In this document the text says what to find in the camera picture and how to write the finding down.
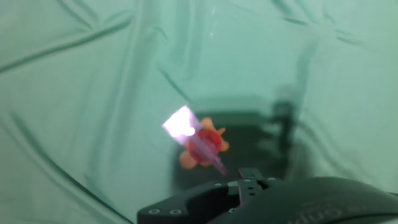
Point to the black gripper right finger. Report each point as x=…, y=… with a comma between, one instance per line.
x=250, y=183

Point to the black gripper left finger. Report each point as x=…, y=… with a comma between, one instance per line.
x=199, y=202

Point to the red orange toy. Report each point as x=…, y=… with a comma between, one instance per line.
x=205, y=144

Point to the green cloth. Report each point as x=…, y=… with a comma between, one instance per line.
x=77, y=93

